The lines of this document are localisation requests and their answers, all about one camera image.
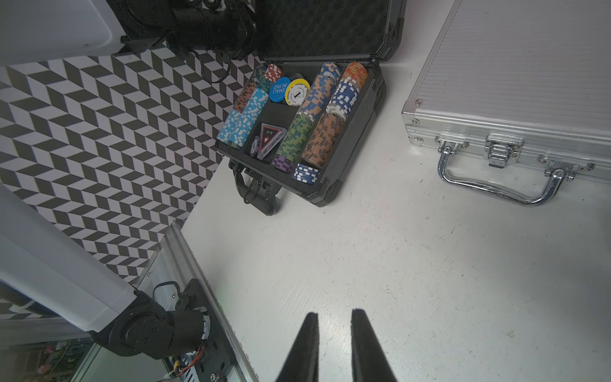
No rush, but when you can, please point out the mixed brown chip row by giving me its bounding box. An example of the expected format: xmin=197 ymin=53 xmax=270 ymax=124
xmin=233 ymin=64 xmax=283 ymax=113

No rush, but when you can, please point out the chip row red blue brown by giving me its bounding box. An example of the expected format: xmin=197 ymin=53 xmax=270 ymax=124
xmin=293 ymin=62 xmax=369 ymax=185

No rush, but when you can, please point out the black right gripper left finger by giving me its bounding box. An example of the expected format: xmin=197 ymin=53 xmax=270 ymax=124
xmin=276 ymin=312 xmax=319 ymax=382

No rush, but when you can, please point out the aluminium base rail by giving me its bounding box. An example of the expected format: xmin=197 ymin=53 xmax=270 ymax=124
xmin=71 ymin=221 xmax=261 ymax=382

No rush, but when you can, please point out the clear all-in triangle plaque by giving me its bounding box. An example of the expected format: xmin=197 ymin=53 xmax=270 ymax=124
xmin=256 ymin=124 xmax=287 ymax=159

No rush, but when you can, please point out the large black poker case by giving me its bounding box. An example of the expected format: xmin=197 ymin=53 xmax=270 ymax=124
xmin=216 ymin=1 xmax=406 ymax=216

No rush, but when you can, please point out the blue small blind button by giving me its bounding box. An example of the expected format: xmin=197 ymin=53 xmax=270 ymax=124
xmin=269 ymin=76 xmax=291 ymax=103

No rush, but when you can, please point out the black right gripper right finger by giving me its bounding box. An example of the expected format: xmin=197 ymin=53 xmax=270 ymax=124
xmin=351 ymin=309 xmax=397 ymax=382

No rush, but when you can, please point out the yellow 1 poker chip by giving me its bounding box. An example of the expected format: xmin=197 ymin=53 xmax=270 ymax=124
xmin=285 ymin=79 xmax=310 ymax=107

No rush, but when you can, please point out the purple 500 poker chip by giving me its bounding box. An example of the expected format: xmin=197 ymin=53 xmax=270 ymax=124
xmin=249 ymin=136 xmax=260 ymax=158

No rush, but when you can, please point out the chip row blue green purple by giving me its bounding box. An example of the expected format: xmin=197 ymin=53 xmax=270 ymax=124
xmin=272 ymin=62 xmax=341 ymax=173

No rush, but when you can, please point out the small silver poker case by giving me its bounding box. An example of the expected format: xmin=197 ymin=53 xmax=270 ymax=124
xmin=402 ymin=1 xmax=610 ymax=206

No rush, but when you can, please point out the teal white chip row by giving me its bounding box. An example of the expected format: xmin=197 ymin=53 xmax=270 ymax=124
xmin=217 ymin=87 xmax=269 ymax=147

